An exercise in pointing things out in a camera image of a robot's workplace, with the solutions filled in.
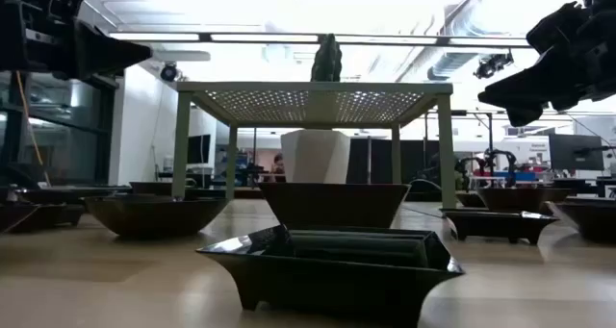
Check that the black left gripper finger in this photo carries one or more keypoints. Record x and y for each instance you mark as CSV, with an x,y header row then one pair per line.
x,y
106,54

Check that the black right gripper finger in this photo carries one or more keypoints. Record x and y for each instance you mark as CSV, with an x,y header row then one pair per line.
x,y
524,116
553,80

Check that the black pot stack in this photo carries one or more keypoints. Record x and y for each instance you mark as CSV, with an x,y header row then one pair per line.
x,y
62,194
522,199

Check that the black wavy square plate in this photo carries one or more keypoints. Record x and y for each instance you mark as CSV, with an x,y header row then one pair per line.
x,y
334,205
469,199
151,188

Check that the small black square plate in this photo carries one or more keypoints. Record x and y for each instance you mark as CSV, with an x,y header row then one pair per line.
x,y
500,224
48,217
332,280

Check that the black pointed oval plate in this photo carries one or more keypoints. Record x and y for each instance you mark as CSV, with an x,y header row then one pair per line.
x,y
154,217
594,222

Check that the black background robot arms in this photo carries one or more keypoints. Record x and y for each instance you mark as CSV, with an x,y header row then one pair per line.
x,y
498,157

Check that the black computer monitor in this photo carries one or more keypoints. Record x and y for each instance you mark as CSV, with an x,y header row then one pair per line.
x,y
575,152
198,149

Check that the water cooler bottle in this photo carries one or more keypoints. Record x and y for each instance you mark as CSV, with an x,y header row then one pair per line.
x,y
167,164

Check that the green perforated metal stand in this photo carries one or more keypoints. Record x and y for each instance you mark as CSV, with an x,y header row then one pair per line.
x,y
240,87

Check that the long ceiling light strip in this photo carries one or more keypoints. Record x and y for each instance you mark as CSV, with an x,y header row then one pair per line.
x,y
260,37

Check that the black partition panel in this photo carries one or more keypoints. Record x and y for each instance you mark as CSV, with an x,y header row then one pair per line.
x,y
370,159

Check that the green cactus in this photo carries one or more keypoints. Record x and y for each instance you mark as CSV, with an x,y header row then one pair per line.
x,y
327,58

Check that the person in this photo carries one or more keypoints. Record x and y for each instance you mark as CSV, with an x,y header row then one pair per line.
x,y
278,167

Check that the white hexagonal plant pot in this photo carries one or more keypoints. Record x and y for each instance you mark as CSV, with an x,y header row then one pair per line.
x,y
315,157

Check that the black ceiling camera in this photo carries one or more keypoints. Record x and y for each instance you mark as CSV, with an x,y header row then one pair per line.
x,y
491,66

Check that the round black wall speaker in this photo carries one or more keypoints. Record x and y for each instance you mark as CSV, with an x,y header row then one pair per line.
x,y
168,72

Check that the black window frame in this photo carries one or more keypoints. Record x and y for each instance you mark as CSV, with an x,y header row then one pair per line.
x,y
107,135

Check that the silver ventilation duct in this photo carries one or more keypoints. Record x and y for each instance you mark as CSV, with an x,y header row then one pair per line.
x,y
452,63

